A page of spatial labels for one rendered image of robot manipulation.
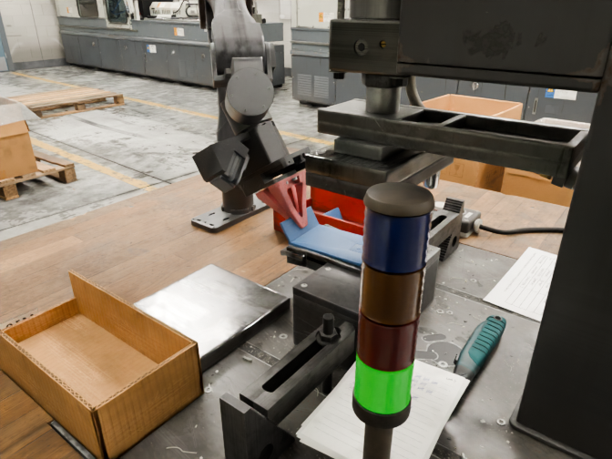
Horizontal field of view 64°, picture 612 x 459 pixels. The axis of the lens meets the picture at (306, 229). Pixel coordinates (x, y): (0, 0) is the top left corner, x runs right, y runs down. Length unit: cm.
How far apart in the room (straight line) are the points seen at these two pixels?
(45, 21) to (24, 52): 78
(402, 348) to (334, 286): 29
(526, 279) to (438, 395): 37
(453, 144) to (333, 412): 27
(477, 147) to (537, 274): 41
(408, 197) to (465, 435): 33
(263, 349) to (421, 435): 24
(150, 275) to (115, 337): 16
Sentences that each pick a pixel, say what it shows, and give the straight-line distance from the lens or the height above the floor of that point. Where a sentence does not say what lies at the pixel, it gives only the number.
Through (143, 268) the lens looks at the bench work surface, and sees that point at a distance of 83.
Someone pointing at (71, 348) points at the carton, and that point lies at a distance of 68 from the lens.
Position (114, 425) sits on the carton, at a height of 94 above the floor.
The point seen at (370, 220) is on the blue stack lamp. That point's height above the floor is 118.
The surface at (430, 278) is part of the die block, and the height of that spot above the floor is 95.
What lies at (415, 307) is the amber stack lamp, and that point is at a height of 113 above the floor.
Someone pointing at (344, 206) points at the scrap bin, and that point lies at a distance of 94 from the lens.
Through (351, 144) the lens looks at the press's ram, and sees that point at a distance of 53.
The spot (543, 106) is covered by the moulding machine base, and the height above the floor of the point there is 39.
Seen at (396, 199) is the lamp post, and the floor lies 120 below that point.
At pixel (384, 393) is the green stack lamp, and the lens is 33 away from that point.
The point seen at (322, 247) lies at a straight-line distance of 65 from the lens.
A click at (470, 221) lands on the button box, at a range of 93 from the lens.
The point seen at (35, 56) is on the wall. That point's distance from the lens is 1198.
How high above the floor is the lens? 129
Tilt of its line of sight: 25 degrees down
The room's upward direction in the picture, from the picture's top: straight up
